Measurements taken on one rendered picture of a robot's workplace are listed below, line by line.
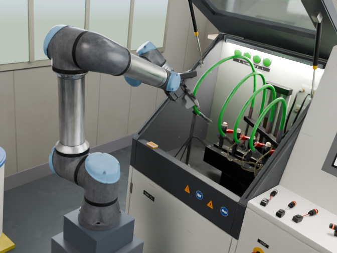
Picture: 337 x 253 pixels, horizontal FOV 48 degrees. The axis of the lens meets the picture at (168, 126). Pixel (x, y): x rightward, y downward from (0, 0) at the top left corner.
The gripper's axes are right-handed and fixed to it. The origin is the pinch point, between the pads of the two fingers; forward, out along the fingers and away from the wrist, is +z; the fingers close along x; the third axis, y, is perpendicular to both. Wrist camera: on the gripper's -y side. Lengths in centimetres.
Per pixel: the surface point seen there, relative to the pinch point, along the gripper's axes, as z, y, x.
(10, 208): 9, 127, -128
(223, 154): 26.9, 5.4, 0.8
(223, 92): 20.0, -24.2, -34.5
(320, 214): 46, 1, 48
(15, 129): -28, 86, -147
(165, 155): 9.9, 25.2, -6.6
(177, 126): 14.8, 8.2, -33.6
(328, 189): 44, -8, 45
